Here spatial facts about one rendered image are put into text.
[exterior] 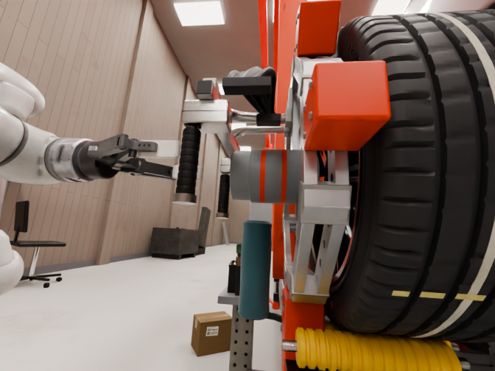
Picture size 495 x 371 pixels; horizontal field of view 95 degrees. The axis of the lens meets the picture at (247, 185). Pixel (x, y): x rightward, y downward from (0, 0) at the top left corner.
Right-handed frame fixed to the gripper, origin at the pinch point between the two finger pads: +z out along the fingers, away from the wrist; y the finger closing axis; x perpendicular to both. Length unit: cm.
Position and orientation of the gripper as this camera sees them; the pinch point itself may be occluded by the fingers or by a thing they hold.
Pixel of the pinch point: (187, 162)
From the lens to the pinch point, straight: 45.9
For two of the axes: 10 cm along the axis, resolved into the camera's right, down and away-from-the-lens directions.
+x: 0.5, -9.7, 2.2
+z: 9.9, 0.3, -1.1
